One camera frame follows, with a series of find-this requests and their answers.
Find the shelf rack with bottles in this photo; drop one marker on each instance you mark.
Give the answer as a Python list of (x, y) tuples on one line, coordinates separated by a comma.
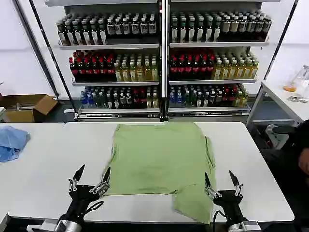
[(212, 60), (111, 60)]

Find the green polo shirt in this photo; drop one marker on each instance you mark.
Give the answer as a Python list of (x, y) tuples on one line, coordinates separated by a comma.
[(159, 157)]

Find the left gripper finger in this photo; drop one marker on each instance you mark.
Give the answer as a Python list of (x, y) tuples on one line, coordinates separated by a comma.
[(78, 175), (105, 177)]

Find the white side table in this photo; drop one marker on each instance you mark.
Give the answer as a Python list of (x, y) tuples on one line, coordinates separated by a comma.
[(282, 101)]

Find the white paper slip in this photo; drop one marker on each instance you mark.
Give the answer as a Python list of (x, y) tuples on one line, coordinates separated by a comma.
[(68, 111)]

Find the grey clothes pile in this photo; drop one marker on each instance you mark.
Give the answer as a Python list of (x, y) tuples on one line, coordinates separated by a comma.
[(272, 137)]

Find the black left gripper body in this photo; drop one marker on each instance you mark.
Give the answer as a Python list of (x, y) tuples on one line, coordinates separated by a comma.
[(80, 195)]

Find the person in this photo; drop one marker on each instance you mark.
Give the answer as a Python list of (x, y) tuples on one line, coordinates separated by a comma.
[(297, 164)]

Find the blue cloth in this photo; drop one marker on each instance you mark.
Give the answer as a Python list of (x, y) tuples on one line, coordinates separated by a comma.
[(12, 142)]

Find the black frame pole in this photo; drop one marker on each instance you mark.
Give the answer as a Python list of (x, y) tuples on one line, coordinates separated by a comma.
[(55, 60), (36, 48), (281, 38)]

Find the glass flask with orange liquid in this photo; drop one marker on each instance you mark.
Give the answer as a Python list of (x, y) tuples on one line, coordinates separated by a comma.
[(295, 82)]

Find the small metal tool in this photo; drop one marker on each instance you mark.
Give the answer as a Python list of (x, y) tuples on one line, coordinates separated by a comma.
[(298, 99)]

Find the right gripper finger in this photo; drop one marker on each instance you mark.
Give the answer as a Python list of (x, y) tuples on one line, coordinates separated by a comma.
[(207, 182), (234, 180)]

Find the brown cardboard box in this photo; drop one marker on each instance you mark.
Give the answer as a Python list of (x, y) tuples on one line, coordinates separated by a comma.
[(21, 113)]

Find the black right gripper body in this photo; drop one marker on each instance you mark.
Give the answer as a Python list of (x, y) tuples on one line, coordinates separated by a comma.
[(229, 203)]

